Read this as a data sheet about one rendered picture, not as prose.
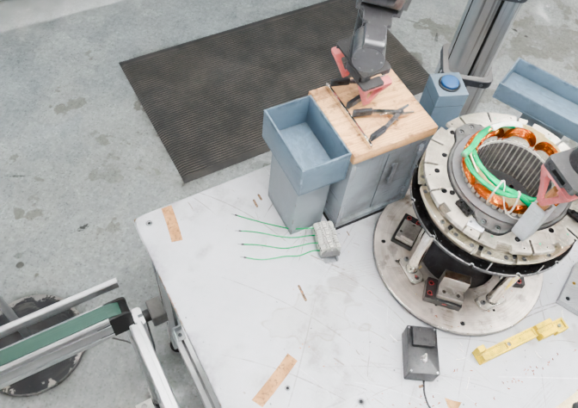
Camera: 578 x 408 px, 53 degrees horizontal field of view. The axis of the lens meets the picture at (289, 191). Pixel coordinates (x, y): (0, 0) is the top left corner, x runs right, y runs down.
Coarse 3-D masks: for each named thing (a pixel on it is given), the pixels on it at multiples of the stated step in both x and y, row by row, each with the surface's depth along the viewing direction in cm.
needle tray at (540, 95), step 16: (528, 64) 132; (512, 80) 134; (528, 80) 134; (544, 80) 132; (560, 80) 130; (496, 96) 130; (512, 96) 128; (528, 96) 131; (544, 96) 132; (560, 96) 132; (576, 96) 130; (528, 112) 128; (544, 112) 125; (560, 112) 130; (576, 112) 130; (544, 128) 130; (560, 128) 126; (576, 128) 123
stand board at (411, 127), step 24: (312, 96) 120; (384, 96) 122; (408, 96) 123; (336, 120) 117; (360, 120) 118; (384, 120) 118; (408, 120) 119; (432, 120) 119; (360, 144) 114; (384, 144) 115; (408, 144) 118
